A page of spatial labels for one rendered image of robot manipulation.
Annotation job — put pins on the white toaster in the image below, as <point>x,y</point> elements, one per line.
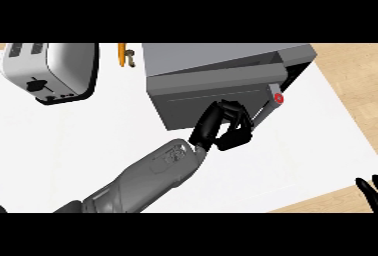
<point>48,71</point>

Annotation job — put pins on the grey microwave door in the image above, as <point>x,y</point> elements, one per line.
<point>206,100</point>

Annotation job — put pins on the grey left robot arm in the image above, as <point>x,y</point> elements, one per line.
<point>147,176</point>

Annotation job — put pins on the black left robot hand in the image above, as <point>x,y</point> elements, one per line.
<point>212,125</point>

